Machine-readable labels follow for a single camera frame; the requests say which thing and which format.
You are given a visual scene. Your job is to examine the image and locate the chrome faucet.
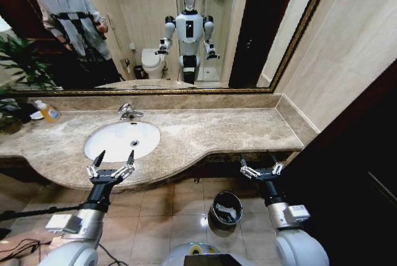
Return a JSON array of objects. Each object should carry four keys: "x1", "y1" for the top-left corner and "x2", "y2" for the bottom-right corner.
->
[{"x1": 117, "y1": 102, "x2": 145, "y2": 122}]

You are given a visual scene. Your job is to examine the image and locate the black floor cables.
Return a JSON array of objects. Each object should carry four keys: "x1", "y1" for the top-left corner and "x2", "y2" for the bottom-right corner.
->
[{"x1": 0, "y1": 237, "x2": 128, "y2": 266}]

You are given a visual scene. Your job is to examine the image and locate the white trash in bin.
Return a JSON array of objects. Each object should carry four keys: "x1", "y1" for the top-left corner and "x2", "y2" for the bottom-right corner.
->
[{"x1": 215, "y1": 202, "x2": 238, "y2": 218}]

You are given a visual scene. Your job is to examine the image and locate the white toilet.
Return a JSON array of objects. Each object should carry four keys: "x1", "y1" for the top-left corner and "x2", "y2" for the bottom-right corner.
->
[{"x1": 141, "y1": 47, "x2": 168, "y2": 80}]

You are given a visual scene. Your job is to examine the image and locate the black round trash bin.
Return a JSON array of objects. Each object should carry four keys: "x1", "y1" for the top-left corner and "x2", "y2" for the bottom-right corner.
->
[{"x1": 207, "y1": 190, "x2": 244, "y2": 237}]

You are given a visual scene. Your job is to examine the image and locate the mirrored white robot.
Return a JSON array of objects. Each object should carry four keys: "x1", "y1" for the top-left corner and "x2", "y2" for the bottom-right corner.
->
[{"x1": 154, "y1": 0, "x2": 221, "y2": 86}]

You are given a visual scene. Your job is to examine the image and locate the dark wooden door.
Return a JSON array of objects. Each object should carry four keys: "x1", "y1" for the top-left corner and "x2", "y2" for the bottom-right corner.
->
[{"x1": 272, "y1": 60, "x2": 397, "y2": 266}]

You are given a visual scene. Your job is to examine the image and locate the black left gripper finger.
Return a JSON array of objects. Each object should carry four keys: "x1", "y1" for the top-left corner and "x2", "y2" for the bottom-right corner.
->
[
  {"x1": 86, "y1": 150, "x2": 106, "y2": 180},
  {"x1": 115, "y1": 149, "x2": 136, "y2": 178}
]

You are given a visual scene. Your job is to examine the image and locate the person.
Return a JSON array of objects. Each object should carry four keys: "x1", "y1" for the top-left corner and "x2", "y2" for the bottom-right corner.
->
[{"x1": 33, "y1": 0, "x2": 122, "y2": 90}]

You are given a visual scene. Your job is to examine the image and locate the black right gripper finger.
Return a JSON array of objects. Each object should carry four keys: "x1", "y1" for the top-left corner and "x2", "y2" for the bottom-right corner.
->
[
  {"x1": 267, "y1": 150, "x2": 285, "y2": 176},
  {"x1": 240, "y1": 153, "x2": 259, "y2": 180}
]

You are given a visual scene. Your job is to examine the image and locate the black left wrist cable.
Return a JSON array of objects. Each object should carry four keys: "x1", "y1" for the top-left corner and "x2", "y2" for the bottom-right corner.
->
[{"x1": 0, "y1": 203, "x2": 94, "y2": 222}]

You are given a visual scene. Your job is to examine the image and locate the gold framed wall mirror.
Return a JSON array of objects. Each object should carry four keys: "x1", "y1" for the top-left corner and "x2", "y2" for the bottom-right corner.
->
[{"x1": 0, "y1": 0, "x2": 337, "y2": 97}]

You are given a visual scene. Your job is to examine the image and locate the green potted plant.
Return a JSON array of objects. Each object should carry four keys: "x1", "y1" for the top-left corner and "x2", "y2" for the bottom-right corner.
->
[{"x1": 0, "y1": 33, "x2": 58, "y2": 134}]

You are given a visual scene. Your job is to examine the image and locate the white oval sink basin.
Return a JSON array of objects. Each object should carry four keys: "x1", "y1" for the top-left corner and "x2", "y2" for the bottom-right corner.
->
[{"x1": 84, "y1": 121, "x2": 162, "y2": 164}]

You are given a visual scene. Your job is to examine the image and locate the orange liquid soap bottle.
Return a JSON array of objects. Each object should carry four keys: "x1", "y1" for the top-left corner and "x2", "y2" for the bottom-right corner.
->
[{"x1": 33, "y1": 99, "x2": 62, "y2": 123}]

